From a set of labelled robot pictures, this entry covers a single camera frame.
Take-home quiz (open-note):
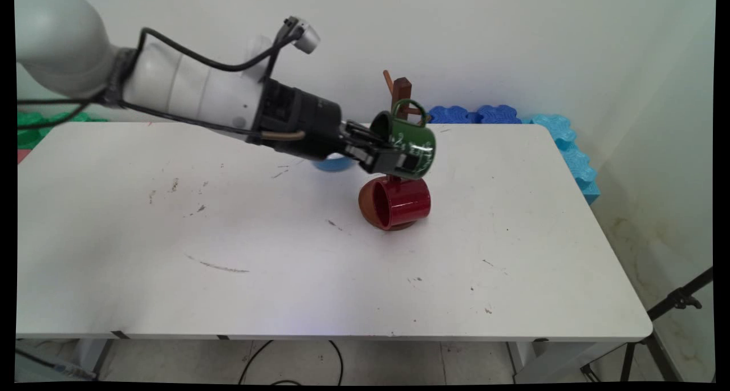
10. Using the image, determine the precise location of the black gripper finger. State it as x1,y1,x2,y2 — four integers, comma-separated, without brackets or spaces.
341,120,395,150
344,142,424,176

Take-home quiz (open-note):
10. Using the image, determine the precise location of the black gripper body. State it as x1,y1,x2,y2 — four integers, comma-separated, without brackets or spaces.
246,79,350,159

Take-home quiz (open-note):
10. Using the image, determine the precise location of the green enamel mug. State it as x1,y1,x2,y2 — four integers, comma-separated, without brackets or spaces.
370,99,437,180

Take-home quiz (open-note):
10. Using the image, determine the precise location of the red enamel mug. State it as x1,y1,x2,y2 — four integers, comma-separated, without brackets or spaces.
372,174,432,231

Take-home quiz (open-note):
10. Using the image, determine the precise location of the blue white bowl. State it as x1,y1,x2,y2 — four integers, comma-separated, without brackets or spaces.
312,155,355,173

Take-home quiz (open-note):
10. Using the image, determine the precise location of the wooden mug tree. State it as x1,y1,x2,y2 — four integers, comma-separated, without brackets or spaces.
358,70,432,232

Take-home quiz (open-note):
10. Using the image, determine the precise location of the dark blue foam mat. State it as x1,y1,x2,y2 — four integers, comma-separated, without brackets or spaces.
427,105,523,125

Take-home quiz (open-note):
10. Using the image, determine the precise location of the light blue foam mat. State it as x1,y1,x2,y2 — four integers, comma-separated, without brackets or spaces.
521,114,601,205

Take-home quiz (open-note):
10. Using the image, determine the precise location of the green foam mat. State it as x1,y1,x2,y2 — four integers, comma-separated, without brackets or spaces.
17,112,109,150

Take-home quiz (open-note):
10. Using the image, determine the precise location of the metal table leg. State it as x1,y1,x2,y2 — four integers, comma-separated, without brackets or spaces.
91,339,116,381

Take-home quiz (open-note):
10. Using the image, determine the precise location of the black tripod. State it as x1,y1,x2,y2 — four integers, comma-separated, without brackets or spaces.
581,267,715,383

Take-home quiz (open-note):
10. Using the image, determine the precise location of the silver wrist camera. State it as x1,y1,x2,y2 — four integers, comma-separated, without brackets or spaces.
282,16,322,55

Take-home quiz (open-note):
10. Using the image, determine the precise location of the black camera cable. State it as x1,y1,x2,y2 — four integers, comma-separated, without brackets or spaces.
106,21,304,104

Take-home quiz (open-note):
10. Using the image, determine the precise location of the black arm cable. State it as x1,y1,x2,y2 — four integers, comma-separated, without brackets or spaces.
16,92,257,136

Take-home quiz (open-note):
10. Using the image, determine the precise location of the black floor cable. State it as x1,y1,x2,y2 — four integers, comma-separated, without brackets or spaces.
238,340,344,386

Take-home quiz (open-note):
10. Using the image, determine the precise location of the grey floor cable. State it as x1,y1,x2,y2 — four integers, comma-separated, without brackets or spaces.
15,348,99,381

